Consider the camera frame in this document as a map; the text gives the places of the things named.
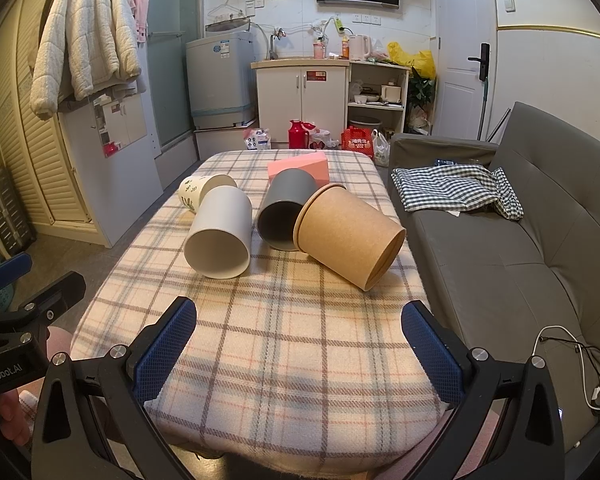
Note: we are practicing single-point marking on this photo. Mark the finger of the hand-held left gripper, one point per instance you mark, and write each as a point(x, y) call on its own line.
point(10, 269)
point(55, 292)

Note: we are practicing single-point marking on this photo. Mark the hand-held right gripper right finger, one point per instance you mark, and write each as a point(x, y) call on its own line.
point(432, 355)

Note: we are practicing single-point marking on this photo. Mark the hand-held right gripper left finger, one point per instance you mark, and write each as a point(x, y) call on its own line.
point(164, 355)

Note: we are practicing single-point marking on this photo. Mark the light grey cup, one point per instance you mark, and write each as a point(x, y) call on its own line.
point(220, 220)

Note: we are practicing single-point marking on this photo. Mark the brown paper cup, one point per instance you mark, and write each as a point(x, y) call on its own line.
point(350, 230)

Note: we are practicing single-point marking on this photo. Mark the white leaf print cup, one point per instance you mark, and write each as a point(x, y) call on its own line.
point(192, 195)

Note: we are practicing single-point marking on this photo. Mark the dark grey cup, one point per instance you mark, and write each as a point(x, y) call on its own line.
point(290, 185)

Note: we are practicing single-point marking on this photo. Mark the person's left hand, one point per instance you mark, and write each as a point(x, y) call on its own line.
point(12, 415)

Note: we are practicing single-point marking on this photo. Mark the dark suitcase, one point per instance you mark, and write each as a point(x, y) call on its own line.
point(2, 210)

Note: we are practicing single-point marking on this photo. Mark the grey sofa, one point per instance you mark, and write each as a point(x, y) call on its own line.
point(480, 270)

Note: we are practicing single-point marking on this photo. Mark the louvered wardrobe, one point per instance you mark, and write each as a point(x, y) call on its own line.
point(30, 150)

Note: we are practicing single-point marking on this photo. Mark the plaid blanket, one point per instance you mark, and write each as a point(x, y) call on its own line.
point(290, 335)

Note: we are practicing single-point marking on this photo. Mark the blue checked cloth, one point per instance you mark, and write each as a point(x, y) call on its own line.
point(445, 187)

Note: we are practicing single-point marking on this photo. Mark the white plastic bag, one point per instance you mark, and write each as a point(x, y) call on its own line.
point(381, 150)

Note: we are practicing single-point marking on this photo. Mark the red shopping bag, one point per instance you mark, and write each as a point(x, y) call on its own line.
point(357, 141)

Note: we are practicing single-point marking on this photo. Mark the pink box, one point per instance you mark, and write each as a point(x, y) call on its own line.
point(305, 165)

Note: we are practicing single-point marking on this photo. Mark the blue and white packet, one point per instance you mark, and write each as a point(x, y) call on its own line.
point(256, 140)

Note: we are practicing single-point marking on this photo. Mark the white red print bag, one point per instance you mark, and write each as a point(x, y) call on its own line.
point(325, 139)

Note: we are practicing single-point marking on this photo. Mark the white quilted jacket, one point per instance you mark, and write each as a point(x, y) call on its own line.
point(80, 35)

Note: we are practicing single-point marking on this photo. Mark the white open shelf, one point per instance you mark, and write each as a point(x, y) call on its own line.
point(404, 102)

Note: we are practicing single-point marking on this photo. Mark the red thermos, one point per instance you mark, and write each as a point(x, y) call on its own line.
point(295, 136)

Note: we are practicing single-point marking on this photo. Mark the glass shower door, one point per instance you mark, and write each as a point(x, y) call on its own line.
point(172, 60)

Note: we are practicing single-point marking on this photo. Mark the green plant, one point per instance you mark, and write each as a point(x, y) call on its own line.
point(422, 90)

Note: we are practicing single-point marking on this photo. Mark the white pot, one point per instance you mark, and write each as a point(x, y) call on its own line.
point(390, 93)

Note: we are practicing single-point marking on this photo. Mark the grey washing machine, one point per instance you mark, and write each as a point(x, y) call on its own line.
point(220, 75)

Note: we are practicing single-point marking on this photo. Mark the white sink cabinet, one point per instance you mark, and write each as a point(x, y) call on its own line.
point(280, 105)

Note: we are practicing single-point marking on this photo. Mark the pink towel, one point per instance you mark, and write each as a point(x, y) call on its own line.
point(141, 10)

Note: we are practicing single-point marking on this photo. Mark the yellow plastic bag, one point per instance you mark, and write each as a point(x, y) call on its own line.
point(410, 57)

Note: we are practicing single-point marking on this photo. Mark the white electric kettle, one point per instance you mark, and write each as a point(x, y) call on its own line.
point(360, 49)

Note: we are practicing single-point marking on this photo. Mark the orange bottle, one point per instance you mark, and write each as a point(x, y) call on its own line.
point(345, 49)

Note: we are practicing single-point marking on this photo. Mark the pink bottle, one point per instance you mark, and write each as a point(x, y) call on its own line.
point(319, 50)

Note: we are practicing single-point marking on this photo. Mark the white door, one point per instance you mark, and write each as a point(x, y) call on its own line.
point(460, 25)

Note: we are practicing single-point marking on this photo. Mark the white clothes hanger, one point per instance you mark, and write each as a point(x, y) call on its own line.
point(228, 10)

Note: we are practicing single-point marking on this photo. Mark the metal faucet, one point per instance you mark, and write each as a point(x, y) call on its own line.
point(278, 35)

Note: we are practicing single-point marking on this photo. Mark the white power strip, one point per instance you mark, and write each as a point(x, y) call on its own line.
point(338, 24)

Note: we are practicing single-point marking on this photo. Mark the white wall socket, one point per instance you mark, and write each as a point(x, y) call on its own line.
point(365, 19)

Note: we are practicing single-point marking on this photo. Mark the white light switch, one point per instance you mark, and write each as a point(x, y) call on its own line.
point(510, 4)

